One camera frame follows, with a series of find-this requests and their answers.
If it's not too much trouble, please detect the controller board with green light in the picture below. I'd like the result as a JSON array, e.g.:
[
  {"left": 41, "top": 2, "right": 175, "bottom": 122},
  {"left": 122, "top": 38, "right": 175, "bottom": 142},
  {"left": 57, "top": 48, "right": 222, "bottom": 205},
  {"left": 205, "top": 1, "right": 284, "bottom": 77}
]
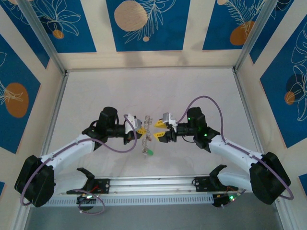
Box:
[
  {"left": 212, "top": 193, "right": 240, "bottom": 208},
  {"left": 76, "top": 193, "right": 99, "bottom": 205}
]

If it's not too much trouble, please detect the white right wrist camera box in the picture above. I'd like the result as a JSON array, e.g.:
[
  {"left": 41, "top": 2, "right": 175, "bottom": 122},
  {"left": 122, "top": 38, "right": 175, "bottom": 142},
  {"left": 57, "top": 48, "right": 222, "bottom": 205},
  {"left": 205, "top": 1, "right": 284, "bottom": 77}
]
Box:
[{"left": 162, "top": 112, "right": 177, "bottom": 127}]

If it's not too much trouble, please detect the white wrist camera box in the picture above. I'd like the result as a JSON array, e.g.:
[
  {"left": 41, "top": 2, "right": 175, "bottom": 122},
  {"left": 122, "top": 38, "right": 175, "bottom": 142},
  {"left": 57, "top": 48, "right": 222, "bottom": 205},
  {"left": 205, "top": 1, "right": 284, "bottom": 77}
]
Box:
[
  {"left": 124, "top": 113, "right": 142, "bottom": 133},
  {"left": 162, "top": 112, "right": 177, "bottom": 127}
]

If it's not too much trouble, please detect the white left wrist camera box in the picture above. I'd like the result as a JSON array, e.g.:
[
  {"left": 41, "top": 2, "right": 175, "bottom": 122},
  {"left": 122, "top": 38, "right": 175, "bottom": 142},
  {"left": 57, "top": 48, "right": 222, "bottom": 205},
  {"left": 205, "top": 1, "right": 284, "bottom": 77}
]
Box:
[{"left": 124, "top": 113, "right": 142, "bottom": 133}]

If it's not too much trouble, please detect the purple cable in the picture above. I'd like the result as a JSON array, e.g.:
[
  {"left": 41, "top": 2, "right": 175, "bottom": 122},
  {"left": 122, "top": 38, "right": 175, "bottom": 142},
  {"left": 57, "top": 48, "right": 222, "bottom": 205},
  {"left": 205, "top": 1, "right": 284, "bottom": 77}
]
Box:
[
  {"left": 20, "top": 114, "right": 138, "bottom": 215},
  {"left": 177, "top": 95, "right": 295, "bottom": 208}
]

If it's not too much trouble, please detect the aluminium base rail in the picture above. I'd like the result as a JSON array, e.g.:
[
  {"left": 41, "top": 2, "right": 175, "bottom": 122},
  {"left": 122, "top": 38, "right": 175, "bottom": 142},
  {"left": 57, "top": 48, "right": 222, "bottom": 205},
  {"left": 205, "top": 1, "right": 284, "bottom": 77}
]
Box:
[{"left": 20, "top": 173, "right": 285, "bottom": 197}]

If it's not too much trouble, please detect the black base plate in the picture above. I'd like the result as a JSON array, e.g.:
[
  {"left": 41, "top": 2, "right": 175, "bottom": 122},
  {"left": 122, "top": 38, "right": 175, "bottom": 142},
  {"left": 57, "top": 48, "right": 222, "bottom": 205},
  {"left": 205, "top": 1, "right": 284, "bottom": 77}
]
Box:
[
  {"left": 66, "top": 178, "right": 111, "bottom": 195},
  {"left": 194, "top": 176, "right": 239, "bottom": 192}
]

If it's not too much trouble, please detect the slotted grey cable duct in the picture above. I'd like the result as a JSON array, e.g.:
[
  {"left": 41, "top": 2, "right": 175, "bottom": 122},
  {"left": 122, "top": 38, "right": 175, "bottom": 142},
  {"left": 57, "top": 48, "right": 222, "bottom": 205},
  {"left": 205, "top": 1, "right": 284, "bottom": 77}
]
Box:
[{"left": 31, "top": 193, "right": 216, "bottom": 207}]

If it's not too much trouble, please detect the aluminium frame post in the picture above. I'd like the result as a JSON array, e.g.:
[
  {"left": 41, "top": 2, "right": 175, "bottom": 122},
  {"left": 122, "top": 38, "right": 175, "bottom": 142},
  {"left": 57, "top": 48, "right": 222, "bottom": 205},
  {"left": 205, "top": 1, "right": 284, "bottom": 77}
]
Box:
[
  {"left": 18, "top": 0, "right": 67, "bottom": 75},
  {"left": 233, "top": 0, "right": 280, "bottom": 72}
]

